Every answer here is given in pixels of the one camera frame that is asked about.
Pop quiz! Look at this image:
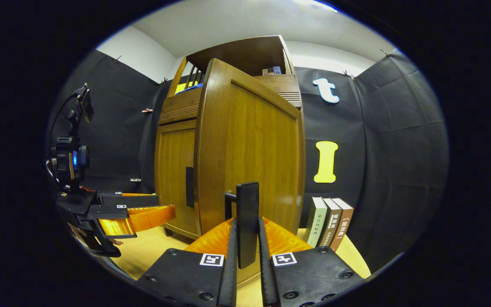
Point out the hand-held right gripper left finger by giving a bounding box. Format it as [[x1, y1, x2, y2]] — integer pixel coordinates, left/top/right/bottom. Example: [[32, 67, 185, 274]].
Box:
[[136, 217, 238, 307]]

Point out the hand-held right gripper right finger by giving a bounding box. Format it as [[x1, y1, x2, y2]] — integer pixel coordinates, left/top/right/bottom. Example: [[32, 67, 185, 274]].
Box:
[[257, 217, 364, 307]]

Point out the wooden cabinet door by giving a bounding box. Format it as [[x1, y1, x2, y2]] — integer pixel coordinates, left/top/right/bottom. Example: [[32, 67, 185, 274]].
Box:
[[155, 119, 199, 240], [194, 58, 306, 270]]

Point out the wooden double-door shoe cabinet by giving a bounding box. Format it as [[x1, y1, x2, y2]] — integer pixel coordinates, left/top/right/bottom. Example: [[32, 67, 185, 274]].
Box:
[[155, 35, 306, 241]]

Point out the green book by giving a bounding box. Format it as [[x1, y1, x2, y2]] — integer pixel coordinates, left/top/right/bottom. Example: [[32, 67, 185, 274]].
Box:
[[304, 196, 328, 248]]

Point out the olive book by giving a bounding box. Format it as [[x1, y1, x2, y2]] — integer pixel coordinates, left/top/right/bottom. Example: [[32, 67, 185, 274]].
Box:
[[318, 197, 343, 248]]

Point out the blue cloth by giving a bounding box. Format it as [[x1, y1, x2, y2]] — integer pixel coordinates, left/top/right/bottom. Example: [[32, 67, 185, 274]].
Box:
[[175, 83, 203, 95]]

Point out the black backdrop cloth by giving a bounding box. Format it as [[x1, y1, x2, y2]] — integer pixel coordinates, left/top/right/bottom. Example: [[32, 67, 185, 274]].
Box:
[[45, 49, 450, 273]]

